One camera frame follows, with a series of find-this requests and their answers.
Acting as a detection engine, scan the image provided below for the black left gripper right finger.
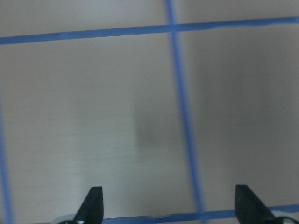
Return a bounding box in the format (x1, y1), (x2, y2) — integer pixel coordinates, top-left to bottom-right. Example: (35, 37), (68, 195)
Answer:
(235, 184), (276, 224)

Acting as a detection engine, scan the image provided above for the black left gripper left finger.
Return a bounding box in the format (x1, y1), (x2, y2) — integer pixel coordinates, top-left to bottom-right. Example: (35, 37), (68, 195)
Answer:
(73, 186), (103, 224)

